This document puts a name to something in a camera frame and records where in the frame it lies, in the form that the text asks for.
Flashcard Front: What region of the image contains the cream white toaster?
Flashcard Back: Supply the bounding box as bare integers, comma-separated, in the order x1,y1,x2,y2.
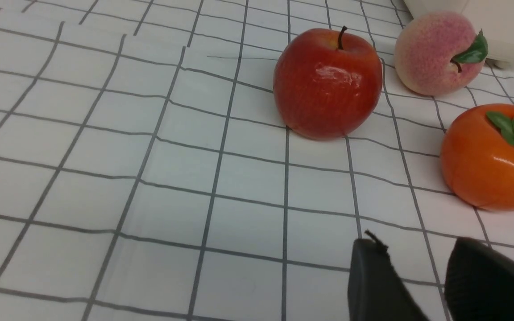
404,0,514,69

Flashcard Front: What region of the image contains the white grid tablecloth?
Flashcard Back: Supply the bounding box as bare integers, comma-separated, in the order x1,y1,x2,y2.
0,0,514,321

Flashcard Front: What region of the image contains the orange persimmon with green leaves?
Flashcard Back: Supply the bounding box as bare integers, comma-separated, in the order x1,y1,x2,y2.
440,103,514,211

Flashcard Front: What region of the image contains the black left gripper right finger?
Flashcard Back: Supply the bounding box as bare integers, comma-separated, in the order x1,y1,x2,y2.
444,236,514,321

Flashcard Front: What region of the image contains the pink peach with leaf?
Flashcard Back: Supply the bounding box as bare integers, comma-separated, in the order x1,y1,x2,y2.
394,10,489,97

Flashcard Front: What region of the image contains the red apple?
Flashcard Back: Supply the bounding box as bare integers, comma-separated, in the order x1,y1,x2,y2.
273,26,383,140

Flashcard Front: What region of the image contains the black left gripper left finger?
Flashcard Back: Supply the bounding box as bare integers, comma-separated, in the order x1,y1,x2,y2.
347,230,428,321

